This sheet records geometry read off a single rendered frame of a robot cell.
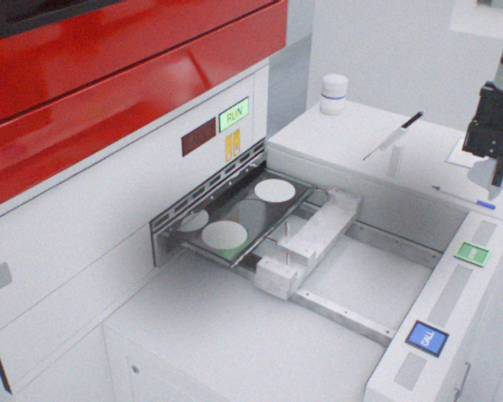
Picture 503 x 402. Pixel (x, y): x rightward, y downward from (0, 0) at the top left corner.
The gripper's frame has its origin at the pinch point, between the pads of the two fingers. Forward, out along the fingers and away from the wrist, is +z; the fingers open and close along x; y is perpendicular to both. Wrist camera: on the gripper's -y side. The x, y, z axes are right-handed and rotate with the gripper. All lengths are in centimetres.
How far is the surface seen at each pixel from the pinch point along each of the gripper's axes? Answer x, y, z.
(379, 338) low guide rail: 19.0, 10.0, 27.3
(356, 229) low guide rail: -8.0, 27.4, 25.7
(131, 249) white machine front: 36, 59, 16
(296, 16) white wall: -298, 207, 80
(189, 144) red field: 16, 58, 1
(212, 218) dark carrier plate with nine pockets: 13, 55, 21
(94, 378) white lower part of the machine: 50, 59, 42
